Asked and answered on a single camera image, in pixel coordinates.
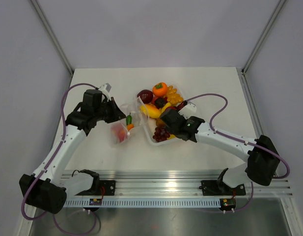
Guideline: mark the white slotted cable duct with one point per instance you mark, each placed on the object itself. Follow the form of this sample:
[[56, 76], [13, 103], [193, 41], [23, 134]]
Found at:
[[147, 203]]

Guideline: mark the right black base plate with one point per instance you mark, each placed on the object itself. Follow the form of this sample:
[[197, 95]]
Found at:
[[215, 188]]

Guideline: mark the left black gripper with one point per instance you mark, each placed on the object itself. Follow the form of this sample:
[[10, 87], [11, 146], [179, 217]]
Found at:
[[117, 114]]

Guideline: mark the white plastic food tray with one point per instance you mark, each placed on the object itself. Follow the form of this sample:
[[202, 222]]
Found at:
[[150, 134]]

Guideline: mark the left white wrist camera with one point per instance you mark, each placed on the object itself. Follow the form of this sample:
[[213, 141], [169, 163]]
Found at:
[[105, 89]]

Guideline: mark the small circuit board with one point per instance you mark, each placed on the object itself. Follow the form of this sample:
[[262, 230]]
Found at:
[[228, 203], [95, 202]]

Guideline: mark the brown kiwi fruit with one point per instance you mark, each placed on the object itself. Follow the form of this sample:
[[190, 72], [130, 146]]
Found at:
[[159, 122]]

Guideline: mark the left aluminium frame post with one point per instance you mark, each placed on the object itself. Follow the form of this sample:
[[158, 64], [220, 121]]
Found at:
[[51, 35]]

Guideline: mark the left small circuit board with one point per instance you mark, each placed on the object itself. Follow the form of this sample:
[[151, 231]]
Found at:
[[95, 202]]

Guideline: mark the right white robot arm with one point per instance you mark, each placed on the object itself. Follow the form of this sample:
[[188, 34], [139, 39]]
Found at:
[[258, 155]]

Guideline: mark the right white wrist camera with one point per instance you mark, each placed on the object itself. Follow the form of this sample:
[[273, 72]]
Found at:
[[188, 110]]

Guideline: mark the dark red apple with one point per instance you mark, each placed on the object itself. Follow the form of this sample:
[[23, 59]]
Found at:
[[146, 96]]

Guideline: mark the right aluminium frame post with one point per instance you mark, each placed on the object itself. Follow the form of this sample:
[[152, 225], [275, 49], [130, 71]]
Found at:
[[264, 34]]

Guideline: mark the aluminium mounting rail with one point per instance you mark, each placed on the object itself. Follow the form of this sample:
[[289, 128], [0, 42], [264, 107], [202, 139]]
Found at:
[[158, 178]]

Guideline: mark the aluminium frame post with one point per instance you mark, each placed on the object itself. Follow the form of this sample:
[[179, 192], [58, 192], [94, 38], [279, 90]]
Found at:
[[51, 35], [264, 34]]

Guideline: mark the yellow orange bell pepper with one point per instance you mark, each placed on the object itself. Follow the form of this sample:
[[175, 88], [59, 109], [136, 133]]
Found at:
[[150, 111]]

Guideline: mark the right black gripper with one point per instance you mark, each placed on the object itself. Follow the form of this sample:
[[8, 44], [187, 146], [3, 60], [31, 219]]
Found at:
[[170, 130]]

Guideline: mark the green chili pepper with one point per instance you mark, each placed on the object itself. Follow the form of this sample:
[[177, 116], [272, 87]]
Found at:
[[128, 119]]

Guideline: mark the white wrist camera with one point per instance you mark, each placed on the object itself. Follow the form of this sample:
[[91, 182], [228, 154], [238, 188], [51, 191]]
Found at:
[[105, 89], [188, 110]]

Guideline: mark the dark red fig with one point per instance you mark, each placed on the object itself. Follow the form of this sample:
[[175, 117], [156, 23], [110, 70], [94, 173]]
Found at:
[[181, 105]]

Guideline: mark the red orange bell pepper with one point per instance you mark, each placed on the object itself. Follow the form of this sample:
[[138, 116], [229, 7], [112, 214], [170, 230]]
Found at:
[[130, 126]]

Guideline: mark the dark purple plum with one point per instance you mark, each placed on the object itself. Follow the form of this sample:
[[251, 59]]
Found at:
[[160, 102]]

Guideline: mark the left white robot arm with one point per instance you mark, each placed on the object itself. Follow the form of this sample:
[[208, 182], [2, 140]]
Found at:
[[43, 188]]

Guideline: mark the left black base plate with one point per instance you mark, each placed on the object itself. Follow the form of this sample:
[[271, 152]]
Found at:
[[106, 187]]

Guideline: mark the orange persimmon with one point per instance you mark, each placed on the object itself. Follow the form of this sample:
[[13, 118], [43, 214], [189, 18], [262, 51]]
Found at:
[[160, 89]]

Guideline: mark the yellow banana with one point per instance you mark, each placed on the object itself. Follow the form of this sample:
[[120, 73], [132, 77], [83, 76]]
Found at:
[[168, 105]]

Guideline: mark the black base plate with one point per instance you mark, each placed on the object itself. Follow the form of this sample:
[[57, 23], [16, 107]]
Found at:
[[106, 187], [215, 188]]

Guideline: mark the clear zip top bag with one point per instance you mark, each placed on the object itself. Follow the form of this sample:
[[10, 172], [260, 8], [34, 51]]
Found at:
[[135, 120]]

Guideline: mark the pink peach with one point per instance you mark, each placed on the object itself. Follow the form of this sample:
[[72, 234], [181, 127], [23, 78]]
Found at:
[[122, 136]]

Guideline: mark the purple grape bunch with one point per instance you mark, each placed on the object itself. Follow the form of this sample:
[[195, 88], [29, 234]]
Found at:
[[160, 134]]

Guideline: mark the right small circuit board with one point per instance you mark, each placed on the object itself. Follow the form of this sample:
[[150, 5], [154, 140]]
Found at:
[[228, 203]]

